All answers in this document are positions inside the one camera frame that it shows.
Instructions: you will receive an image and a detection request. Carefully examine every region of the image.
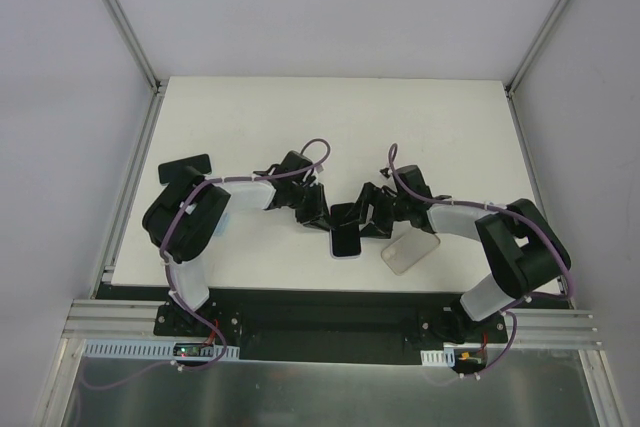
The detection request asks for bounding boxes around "black smartphone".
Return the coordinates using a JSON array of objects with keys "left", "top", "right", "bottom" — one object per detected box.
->
[
  {"left": 157, "top": 154, "right": 212, "bottom": 186},
  {"left": 330, "top": 203, "right": 361, "bottom": 259}
]

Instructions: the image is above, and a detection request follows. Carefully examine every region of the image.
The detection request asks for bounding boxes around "lavender phone case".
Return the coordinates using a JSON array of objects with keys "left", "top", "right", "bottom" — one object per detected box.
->
[{"left": 329, "top": 227, "right": 362, "bottom": 260}]

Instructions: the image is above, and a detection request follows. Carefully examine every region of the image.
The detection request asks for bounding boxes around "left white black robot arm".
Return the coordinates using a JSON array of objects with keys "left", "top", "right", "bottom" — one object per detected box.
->
[{"left": 142, "top": 151, "right": 331, "bottom": 336}]

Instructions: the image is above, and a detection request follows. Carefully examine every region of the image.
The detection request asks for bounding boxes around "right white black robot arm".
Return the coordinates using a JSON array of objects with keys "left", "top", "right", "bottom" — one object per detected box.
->
[{"left": 336, "top": 165, "right": 571, "bottom": 342}]

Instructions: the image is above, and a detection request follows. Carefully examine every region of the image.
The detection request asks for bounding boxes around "clear translucent phone case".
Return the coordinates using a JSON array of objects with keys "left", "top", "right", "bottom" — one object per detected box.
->
[{"left": 381, "top": 229, "right": 441, "bottom": 276}]

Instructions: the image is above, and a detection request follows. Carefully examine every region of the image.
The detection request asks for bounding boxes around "light blue phone case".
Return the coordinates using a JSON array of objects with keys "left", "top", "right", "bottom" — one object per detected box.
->
[{"left": 214, "top": 213, "right": 230, "bottom": 237}]

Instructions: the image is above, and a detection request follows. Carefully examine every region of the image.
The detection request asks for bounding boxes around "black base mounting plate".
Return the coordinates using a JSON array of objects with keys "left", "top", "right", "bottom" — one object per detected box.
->
[{"left": 153, "top": 288, "right": 507, "bottom": 365}]

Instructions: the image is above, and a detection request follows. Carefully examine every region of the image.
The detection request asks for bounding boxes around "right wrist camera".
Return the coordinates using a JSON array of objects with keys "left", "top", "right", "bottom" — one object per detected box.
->
[{"left": 379, "top": 167, "right": 392, "bottom": 179}]

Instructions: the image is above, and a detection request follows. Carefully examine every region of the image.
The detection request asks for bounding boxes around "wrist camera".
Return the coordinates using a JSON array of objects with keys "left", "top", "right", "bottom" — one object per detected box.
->
[
  {"left": 304, "top": 164, "right": 324, "bottom": 184},
  {"left": 379, "top": 167, "right": 392, "bottom": 179}
]

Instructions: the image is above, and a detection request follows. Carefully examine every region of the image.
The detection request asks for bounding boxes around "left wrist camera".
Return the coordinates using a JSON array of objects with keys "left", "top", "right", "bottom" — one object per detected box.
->
[{"left": 304, "top": 164, "right": 324, "bottom": 184}]

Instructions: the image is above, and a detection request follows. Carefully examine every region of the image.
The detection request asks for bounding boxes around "right white slotted cable duct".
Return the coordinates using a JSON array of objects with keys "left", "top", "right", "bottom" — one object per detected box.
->
[{"left": 420, "top": 348, "right": 455, "bottom": 368}]

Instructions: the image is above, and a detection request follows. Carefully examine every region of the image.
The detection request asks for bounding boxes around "white slotted cable duct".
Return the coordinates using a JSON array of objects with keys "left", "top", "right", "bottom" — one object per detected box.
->
[
  {"left": 84, "top": 340, "right": 240, "bottom": 362},
  {"left": 420, "top": 348, "right": 455, "bottom": 368}
]

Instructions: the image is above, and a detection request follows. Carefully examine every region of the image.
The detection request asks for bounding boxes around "right aluminium frame post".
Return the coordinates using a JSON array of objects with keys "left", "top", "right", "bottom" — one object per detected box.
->
[{"left": 505, "top": 0, "right": 573, "bottom": 98}]

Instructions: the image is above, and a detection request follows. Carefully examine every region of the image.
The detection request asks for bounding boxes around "aluminium frame post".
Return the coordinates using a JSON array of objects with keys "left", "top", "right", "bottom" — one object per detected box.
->
[
  {"left": 77, "top": 0, "right": 169, "bottom": 93},
  {"left": 505, "top": 0, "right": 573, "bottom": 98}
]

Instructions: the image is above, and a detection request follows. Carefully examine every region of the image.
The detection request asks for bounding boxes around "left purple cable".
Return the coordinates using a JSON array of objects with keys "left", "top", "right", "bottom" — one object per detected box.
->
[{"left": 159, "top": 138, "right": 332, "bottom": 373}]

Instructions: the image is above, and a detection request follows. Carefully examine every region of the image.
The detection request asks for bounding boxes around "purple cable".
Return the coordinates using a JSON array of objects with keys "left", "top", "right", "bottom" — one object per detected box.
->
[
  {"left": 159, "top": 138, "right": 332, "bottom": 373},
  {"left": 387, "top": 143, "right": 577, "bottom": 383}
]

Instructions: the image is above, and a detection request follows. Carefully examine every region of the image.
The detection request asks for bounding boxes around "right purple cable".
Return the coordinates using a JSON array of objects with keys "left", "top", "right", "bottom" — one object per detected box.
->
[{"left": 387, "top": 143, "right": 577, "bottom": 383}]

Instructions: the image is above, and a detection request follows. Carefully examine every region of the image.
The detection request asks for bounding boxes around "left white slotted cable duct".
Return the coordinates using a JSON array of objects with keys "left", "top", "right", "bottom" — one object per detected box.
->
[{"left": 84, "top": 340, "right": 240, "bottom": 362}]

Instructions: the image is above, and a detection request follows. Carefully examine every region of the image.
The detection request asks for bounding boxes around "horizontal aluminium extrusion rail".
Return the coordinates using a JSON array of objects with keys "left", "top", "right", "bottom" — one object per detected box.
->
[{"left": 63, "top": 299, "right": 604, "bottom": 350}]

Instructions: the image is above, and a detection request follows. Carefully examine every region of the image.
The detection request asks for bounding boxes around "left aluminium frame post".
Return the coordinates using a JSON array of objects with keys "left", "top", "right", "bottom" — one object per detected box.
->
[{"left": 77, "top": 0, "right": 169, "bottom": 93}]

